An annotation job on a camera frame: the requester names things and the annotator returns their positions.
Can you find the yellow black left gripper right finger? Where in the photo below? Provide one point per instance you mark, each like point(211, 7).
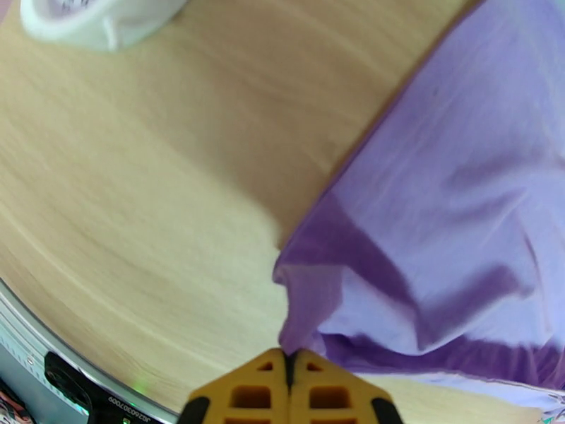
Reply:
point(335, 398)

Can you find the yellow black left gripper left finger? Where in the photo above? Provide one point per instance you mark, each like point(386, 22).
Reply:
point(247, 396)

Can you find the purple t-shirt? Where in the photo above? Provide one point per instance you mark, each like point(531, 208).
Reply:
point(441, 193)

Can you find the white round clock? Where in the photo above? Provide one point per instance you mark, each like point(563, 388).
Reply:
point(101, 21)

